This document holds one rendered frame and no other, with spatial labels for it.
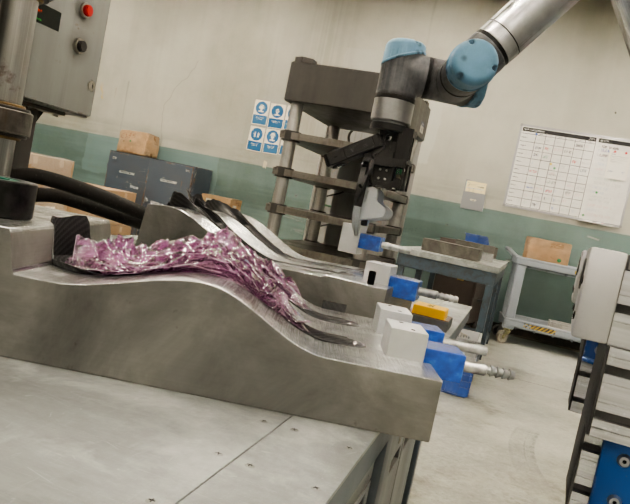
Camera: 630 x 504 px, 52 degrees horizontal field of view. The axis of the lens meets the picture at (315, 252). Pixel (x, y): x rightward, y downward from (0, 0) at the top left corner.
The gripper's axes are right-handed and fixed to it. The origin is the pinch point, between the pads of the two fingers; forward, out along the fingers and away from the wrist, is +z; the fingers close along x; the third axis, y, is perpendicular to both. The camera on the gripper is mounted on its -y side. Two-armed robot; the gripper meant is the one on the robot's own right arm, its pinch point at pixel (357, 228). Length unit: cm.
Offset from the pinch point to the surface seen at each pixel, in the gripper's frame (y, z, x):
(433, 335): 22, 9, -47
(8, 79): -60, -14, -26
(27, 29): -60, -23, -25
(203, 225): -13.7, 3.1, -35.5
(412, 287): 16.7, 5.5, -31.2
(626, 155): 114, -113, 614
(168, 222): -19.0, 3.7, -36.0
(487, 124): -29, -123, 618
